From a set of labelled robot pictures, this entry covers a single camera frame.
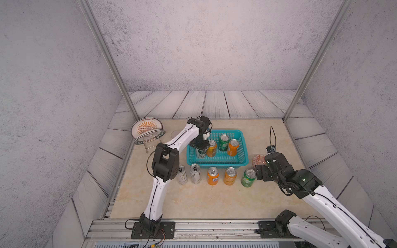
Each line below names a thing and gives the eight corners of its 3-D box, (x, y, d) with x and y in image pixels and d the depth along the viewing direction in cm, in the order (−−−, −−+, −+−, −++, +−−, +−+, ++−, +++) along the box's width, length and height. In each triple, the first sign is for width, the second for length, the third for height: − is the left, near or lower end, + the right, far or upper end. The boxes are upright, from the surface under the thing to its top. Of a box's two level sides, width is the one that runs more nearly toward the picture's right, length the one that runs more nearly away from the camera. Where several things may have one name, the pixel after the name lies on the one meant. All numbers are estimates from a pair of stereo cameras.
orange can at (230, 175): (224, 185, 89) (226, 177, 80) (223, 175, 93) (225, 166, 84) (234, 185, 89) (237, 177, 80) (233, 175, 93) (236, 166, 84)
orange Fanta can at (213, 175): (207, 186, 89) (207, 177, 81) (206, 176, 93) (207, 166, 85) (218, 186, 89) (219, 177, 81) (217, 175, 93) (218, 166, 85)
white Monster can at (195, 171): (191, 184, 90) (189, 173, 79) (191, 175, 93) (189, 163, 83) (200, 184, 90) (200, 173, 79) (200, 175, 93) (200, 163, 83)
